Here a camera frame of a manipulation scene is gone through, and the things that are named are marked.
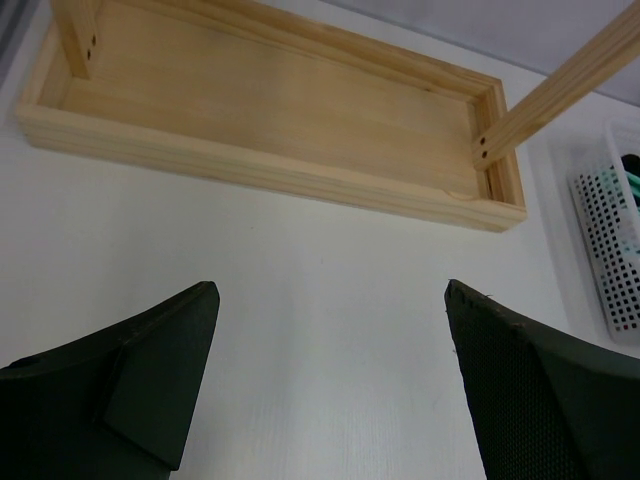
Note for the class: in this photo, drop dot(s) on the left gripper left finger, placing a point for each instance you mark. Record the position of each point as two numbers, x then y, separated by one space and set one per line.
116 404

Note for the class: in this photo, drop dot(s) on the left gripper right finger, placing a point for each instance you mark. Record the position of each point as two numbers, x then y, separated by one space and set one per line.
544 404

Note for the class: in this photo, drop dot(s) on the white plastic basket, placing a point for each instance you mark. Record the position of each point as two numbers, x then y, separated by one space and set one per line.
592 226

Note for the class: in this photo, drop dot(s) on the wooden hanger rack frame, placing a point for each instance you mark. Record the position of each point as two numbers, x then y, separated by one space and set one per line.
249 94

